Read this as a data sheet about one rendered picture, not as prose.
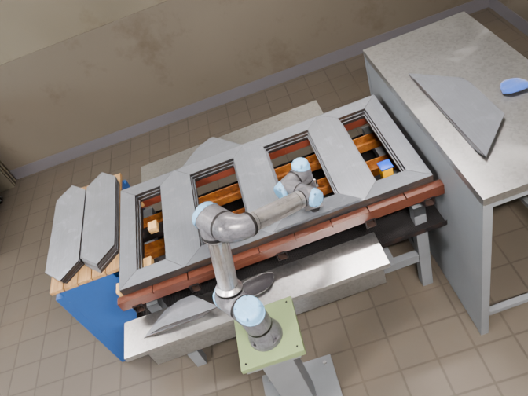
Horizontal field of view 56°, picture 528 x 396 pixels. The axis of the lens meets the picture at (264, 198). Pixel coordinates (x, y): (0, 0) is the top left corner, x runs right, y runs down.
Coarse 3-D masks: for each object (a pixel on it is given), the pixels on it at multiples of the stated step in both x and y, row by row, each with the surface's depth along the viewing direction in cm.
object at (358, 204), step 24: (288, 144) 279; (312, 144) 272; (384, 144) 256; (216, 168) 281; (144, 192) 282; (192, 192) 270; (240, 192) 262; (336, 192) 240; (384, 192) 228; (336, 216) 232; (264, 240) 233; (192, 264) 234
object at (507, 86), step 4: (504, 80) 225; (508, 80) 224; (512, 80) 223; (516, 80) 222; (520, 80) 222; (524, 80) 221; (500, 84) 224; (504, 84) 223; (508, 84) 222; (512, 84) 221; (516, 84) 220; (520, 84) 220; (524, 84) 219; (500, 88) 223; (504, 88) 221; (508, 88) 220; (512, 88) 220; (516, 88) 219; (520, 88) 219; (524, 88) 219; (504, 92) 221; (508, 92) 220; (512, 92) 219
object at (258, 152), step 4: (260, 148) 278; (248, 152) 278; (252, 152) 277; (256, 152) 276; (260, 152) 275; (264, 152) 274; (236, 156) 279; (240, 156) 278; (244, 156) 277; (248, 156) 276; (252, 156) 275; (256, 156) 274; (260, 156) 273; (236, 160) 277; (240, 160) 276; (244, 160) 275; (248, 160) 274; (236, 164) 274
